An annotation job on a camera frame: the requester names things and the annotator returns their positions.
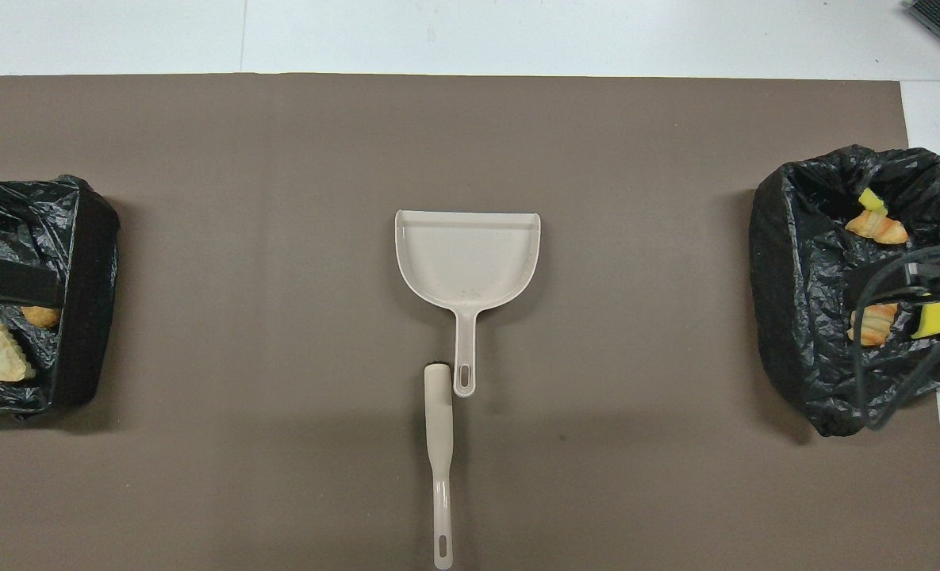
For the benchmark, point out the small yellow sponge piece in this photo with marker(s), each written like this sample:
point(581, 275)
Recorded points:
point(872, 201)

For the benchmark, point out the beige plastic dustpan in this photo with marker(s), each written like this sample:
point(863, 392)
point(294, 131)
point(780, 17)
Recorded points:
point(467, 258)

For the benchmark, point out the beige hand brush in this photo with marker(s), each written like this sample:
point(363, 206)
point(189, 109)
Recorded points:
point(440, 412)

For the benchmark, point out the brown table mat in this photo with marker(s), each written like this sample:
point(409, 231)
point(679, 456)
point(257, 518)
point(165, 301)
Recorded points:
point(470, 127)

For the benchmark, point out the brown peanut shaped bread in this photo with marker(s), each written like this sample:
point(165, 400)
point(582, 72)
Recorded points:
point(41, 316)

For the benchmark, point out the black bag lined bin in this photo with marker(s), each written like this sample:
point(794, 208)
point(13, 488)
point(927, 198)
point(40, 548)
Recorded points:
point(89, 317)
point(803, 262)

